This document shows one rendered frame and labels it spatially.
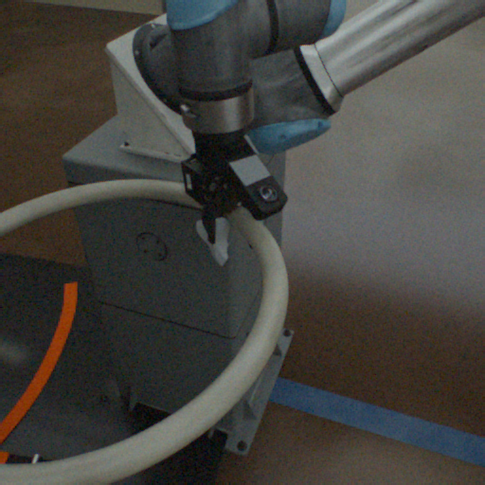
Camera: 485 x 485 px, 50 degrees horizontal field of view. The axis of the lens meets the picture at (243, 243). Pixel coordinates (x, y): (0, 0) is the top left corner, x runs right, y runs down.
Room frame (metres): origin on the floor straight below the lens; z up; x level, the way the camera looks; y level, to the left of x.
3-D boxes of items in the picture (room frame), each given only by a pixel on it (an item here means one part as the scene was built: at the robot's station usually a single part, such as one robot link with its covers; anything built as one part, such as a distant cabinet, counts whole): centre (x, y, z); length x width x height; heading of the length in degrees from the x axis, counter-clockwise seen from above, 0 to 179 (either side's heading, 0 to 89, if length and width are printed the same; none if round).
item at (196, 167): (0.61, 0.03, 1.04); 0.09 x 0.08 x 0.12; 39
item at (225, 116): (0.61, 0.03, 1.12); 0.10 x 0.09 x 0.05; 129
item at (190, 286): (1.09, 0.14, 0.43); 0.50 x 0.50 x 0.85; 70
